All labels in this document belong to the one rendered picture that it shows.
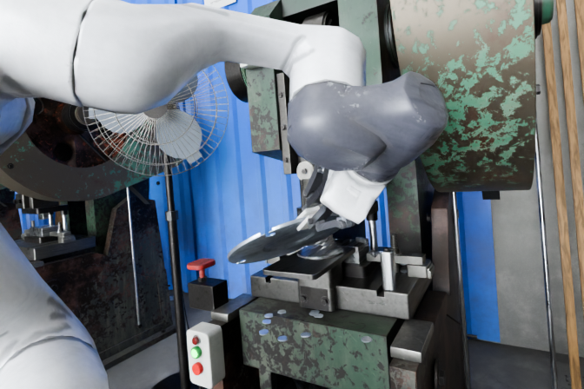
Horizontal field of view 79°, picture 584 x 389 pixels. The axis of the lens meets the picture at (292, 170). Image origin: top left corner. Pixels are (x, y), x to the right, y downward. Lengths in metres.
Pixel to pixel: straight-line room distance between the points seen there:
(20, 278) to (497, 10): 0.66
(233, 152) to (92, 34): 2.33
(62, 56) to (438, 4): 0.48
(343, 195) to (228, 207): 2.33
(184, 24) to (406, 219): 0.93
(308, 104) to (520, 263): 1.89
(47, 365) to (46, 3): 0.34
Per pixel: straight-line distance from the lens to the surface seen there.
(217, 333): 0.98
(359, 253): 1.00
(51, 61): 0.38
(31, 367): 0.47
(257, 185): 2.54
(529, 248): 2.16
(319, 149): 0.40
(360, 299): 0.93
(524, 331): 2.30
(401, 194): 1.16
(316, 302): 0.94
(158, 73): 0.38
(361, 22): 0.92
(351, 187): 0.48
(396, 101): 0.40
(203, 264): 1.04
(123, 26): 0.38
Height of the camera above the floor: 1.01
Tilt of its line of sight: 1 degrees down
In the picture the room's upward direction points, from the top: 4 degrees counter-clockwise
